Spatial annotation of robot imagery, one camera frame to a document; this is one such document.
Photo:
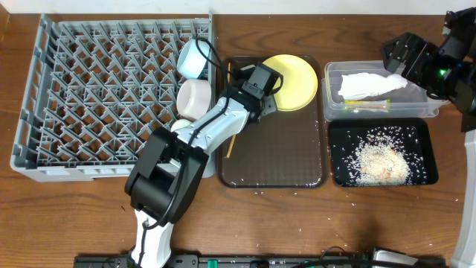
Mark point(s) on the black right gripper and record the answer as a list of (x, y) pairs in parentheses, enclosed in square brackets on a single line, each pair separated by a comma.
[(426, 52)]

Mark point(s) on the yellow plate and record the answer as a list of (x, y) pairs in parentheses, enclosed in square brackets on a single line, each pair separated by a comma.
[(300, 83)]

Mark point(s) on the green yellow snack wrapper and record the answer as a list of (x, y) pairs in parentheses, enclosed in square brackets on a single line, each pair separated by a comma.
[(366, 106)]

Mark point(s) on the white napkin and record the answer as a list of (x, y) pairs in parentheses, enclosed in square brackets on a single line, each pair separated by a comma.
[(363, 85)]

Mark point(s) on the pink bowl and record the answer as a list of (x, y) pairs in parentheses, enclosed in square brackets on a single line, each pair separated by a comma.
[(193, 99)]

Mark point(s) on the light blue bowl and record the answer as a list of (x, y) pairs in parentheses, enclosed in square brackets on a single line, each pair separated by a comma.
[(193, 58)]

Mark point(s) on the white cup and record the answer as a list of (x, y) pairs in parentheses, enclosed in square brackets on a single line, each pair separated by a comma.
[(180, 123)]

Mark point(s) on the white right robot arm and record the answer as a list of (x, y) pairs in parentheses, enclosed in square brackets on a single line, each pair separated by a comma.
[(446, 72)]

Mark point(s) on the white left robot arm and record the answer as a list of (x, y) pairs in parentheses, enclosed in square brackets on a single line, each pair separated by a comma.
[(166, 176)]

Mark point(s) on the clear plastic waste bin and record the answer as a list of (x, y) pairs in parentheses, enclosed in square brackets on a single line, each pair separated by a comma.
[(408, 102)]

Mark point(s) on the black waste tray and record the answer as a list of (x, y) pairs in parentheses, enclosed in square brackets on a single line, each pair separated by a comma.
[(338, 130)]

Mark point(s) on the dark brown serving tray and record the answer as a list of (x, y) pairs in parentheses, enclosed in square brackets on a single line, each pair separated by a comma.
[(281, 150)]

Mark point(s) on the right wooden chopstick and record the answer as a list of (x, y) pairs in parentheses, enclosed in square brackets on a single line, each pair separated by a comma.
[(230, 148)]

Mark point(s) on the rice food scraps pile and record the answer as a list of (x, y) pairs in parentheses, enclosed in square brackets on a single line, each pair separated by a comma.
[(383, 156)]

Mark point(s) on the grey plastic dish rack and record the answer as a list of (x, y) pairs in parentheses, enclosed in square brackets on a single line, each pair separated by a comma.
[(95, 91)]

